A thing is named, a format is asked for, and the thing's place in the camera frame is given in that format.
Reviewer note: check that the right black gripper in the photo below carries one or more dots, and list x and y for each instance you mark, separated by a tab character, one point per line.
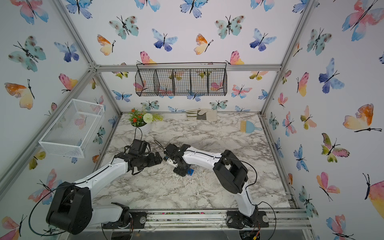
178	172

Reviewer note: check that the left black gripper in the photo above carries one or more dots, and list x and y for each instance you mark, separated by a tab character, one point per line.
153	161

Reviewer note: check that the long light blue lego brick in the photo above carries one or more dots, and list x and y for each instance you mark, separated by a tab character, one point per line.
190	172

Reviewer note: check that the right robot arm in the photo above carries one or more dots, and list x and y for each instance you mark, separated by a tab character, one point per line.
232	175

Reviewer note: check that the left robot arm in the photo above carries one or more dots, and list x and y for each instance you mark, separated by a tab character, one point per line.
72	207

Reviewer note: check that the potted flower plant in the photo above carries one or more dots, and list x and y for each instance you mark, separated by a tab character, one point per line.
143	120

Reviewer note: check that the beige folded cloth stack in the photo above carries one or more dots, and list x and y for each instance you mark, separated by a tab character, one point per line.
202	115

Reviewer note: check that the blue hand brush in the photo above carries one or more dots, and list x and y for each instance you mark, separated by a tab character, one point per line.
248	127

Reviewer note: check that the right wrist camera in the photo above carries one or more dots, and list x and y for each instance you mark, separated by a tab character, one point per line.
170	162

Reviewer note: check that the black wire wall basket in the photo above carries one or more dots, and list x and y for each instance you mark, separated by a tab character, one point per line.
181	79

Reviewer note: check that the white mesh wall basket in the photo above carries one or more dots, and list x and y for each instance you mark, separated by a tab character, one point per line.
70	133

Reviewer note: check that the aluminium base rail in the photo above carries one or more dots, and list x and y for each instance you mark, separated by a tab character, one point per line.
218	219

